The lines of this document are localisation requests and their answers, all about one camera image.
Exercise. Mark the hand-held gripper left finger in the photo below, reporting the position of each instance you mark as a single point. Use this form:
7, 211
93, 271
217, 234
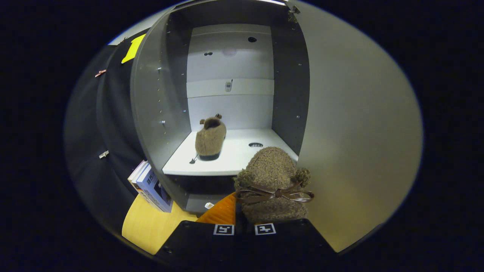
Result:
200, 241

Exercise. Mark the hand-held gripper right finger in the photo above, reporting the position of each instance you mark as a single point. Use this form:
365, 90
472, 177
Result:
291, 241

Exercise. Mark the brown fuzzy shoe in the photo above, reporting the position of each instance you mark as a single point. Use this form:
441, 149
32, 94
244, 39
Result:
210, 139
270, 170

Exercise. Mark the grey shoe cabinet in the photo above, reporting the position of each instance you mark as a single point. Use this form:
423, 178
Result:
151, 94

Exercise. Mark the blue cover book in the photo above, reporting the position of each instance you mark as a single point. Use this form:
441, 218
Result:
153, 189

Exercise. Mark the white cover book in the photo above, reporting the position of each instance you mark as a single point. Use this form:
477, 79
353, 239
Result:
135, 174

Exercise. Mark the white clip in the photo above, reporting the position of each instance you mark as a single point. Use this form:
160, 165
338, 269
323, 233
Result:
103, 154

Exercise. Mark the black backdrop cloth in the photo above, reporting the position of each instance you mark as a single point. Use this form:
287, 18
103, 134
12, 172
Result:
87, 151

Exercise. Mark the pink clothes peg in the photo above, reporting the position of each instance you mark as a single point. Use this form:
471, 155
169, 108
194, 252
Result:
100, 73

